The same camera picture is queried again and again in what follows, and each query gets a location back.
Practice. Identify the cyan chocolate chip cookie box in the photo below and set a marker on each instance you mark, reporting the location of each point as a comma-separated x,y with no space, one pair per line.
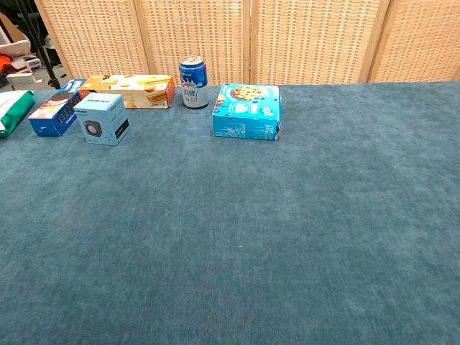
246,111

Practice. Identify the blue sandwich cookie box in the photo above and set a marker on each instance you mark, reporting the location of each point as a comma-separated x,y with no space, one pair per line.
50,116

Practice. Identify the black tripod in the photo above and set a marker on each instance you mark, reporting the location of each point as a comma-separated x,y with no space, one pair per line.
43,59

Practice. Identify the blue white milk can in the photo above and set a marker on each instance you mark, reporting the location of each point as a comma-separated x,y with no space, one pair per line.
194,84

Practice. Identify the small white blue carton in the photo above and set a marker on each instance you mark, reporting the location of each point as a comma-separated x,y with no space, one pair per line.
33,63

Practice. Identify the small light blue speaker box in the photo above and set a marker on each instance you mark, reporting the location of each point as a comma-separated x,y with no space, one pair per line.
104,118

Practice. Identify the flat white foam piece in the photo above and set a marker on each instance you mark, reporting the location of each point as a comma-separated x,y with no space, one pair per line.
22,77

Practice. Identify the green white bag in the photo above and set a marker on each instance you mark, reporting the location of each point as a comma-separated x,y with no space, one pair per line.
12,108

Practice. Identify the white cardboard box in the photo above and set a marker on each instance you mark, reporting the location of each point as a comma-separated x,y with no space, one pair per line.
14,47

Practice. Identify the orange black item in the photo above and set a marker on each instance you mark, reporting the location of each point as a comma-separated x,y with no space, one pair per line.
7,63

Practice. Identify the wooden rattan screen panel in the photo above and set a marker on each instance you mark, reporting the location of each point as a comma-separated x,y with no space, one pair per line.
97,36
420,39
312,39
194,28

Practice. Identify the orange wafer biscuit box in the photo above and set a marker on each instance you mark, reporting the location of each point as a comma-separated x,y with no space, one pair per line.
143,90

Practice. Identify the blue table cloth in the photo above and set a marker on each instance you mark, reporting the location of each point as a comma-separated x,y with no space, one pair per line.
251,233

